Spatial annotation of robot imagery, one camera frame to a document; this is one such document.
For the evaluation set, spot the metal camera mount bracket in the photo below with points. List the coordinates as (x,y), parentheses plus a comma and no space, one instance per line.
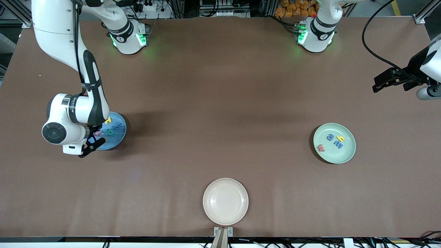
(223,239)

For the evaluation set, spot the blue plate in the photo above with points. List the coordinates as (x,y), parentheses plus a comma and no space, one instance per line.
(115,137)

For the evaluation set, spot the green plate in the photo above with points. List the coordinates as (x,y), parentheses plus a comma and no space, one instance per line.
(344,155)

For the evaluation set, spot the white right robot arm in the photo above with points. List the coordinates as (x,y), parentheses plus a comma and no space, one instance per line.
(58,34)

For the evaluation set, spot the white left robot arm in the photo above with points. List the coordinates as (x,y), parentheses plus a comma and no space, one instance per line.
(315,41)

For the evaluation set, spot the blue lowercase letter a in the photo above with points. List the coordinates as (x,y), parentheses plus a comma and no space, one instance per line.
(330,135)

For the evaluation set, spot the yellow lowercase letter h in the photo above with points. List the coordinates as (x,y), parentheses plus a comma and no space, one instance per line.
(340,138)

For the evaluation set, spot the blue lowercase letter m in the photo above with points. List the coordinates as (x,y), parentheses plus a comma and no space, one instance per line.
(338,145)

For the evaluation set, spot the teal uppercase letter R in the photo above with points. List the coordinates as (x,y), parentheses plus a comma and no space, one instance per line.
(111,132)

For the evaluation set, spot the aluminium frame post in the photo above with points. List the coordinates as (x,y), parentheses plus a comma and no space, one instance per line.
(24,15)
(425,12)

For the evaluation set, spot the white power strip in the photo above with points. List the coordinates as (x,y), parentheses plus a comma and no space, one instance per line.
(224,13)
(151,8)

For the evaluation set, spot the yellow uppercase letter H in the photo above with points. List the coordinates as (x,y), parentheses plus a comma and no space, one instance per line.
(109,120)

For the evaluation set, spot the bag of orange objects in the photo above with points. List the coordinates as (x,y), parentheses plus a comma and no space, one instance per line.
(293,8)

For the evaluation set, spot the brown table cover sheet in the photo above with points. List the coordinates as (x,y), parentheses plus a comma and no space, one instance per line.
(137,193)

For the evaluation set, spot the red lowercase letter w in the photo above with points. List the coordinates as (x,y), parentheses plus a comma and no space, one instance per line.
(320,148)

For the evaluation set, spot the beige plate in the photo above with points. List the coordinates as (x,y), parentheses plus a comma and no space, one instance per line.
(225,201)

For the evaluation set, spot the blue uppercase letter W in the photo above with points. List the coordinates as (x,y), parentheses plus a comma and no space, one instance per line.
(118,127)

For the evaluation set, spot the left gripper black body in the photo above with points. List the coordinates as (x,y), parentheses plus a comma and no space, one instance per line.
(414,67)

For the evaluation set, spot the red uppercase letter Q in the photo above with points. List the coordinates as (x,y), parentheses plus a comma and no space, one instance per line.
(98,133)

